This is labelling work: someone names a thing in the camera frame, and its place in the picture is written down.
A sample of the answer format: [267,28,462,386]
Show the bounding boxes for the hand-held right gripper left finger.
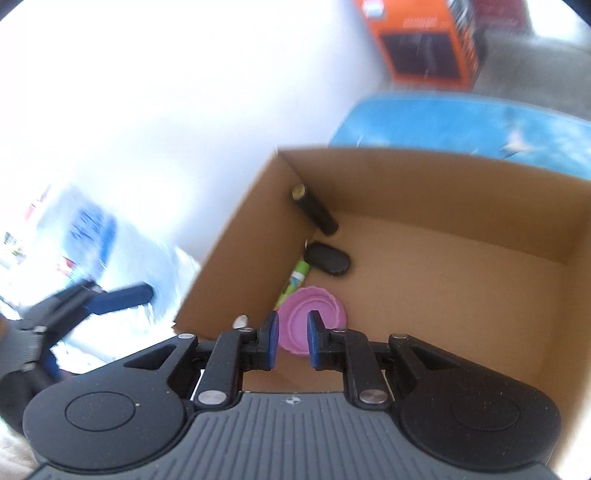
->
[122,311,281,411]

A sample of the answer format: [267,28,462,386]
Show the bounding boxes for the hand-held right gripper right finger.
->
[307,310,462,409]

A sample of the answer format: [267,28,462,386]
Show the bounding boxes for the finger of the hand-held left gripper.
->
[18,279,154,334]

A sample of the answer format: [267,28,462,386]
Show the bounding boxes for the pink plastic lid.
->
[277,286,347,356]

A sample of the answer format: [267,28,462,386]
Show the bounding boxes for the small green tube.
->
[276,259,311,311]

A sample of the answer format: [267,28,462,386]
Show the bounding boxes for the black oval key fob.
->
[304,240,352,277]

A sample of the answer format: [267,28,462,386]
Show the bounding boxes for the brown cardboard box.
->
[173,147,591,467]

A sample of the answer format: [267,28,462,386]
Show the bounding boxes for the black cylinder with gold end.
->
[290,183,340,236]

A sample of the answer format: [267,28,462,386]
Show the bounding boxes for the blue water jug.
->
[46,185,204,370]

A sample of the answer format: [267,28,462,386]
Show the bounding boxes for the orange product box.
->
[353,0,488,88]

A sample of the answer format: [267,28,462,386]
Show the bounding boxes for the dark red door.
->
[473,0,529,35]

